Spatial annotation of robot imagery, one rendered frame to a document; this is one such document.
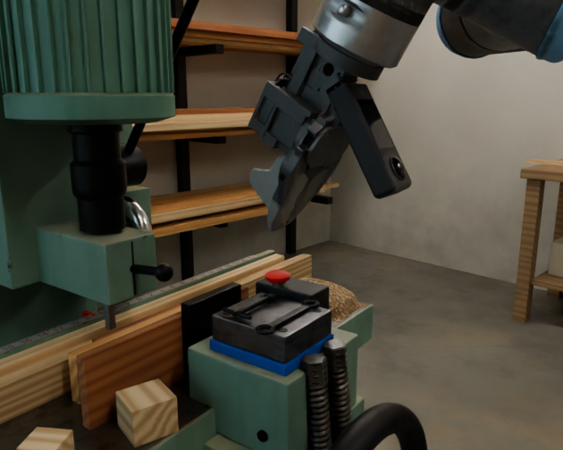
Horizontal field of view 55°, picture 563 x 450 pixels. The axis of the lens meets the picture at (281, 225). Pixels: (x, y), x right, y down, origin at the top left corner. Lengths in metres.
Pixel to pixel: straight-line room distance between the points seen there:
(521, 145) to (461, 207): 0.59
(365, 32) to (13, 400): 0.50
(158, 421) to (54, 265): 0.24
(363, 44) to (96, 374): 0.40
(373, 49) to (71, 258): 0.39
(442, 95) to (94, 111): 3.60
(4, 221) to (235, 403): 0.33
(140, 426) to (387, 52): 0.41
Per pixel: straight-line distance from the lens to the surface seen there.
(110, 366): 0.59
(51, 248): 0.69
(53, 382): 0.66
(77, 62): 0.56
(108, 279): 0.62
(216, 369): 0.59
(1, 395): 0.64
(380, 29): 0.51
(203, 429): 0.61
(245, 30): 3.20
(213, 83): 3.71
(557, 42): 0.54
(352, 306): 0.85
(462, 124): 3.97
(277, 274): 0.62
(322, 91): 0.55
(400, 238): 4.31
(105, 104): 0.56
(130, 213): 0.80
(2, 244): 0.71
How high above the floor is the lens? 1.22
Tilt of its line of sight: 13 degrees down
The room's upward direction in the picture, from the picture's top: straight up
